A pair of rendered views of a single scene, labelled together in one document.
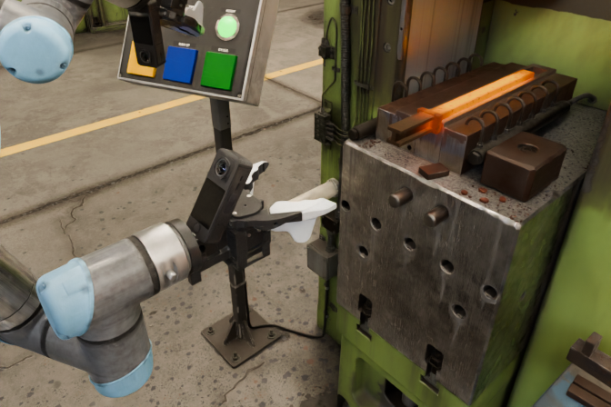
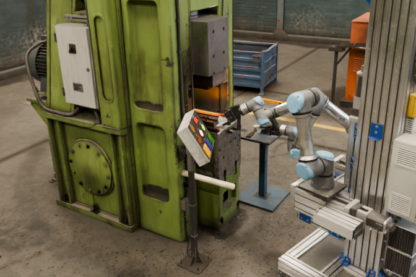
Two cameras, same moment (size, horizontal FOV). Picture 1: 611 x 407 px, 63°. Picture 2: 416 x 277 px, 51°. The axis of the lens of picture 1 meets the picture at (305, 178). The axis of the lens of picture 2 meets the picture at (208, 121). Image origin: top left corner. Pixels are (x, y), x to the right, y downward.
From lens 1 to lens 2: 355 cm
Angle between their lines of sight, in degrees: 92
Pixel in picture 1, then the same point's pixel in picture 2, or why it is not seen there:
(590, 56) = not seen: hidden behind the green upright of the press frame
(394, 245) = (228, 146)
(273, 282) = (158, 261)
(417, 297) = (232, 153)
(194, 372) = (219, 269)
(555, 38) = not seen: hidden behind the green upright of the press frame
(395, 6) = (190, 105)
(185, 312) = not seen: outside the picture
